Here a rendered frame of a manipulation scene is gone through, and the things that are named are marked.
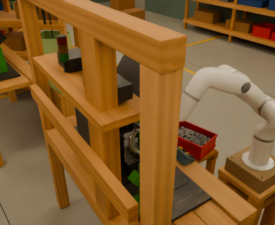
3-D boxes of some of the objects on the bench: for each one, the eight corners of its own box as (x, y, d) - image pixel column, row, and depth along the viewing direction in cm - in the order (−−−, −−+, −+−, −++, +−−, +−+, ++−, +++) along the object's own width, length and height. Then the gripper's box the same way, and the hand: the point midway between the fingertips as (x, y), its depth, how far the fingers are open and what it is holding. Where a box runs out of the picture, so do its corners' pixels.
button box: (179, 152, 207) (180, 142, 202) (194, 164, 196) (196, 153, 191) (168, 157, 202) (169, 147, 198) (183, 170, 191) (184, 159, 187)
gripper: (139, 134, 153) (122, 126, 168) (160, 147, 162) (141, 139, 177) (146, 121, 154) (129, 114, 169) (167, 135, 163) (148, 128, 178)
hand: (137, 128), depth 171 cm, fingers closed on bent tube, 3 cm apart
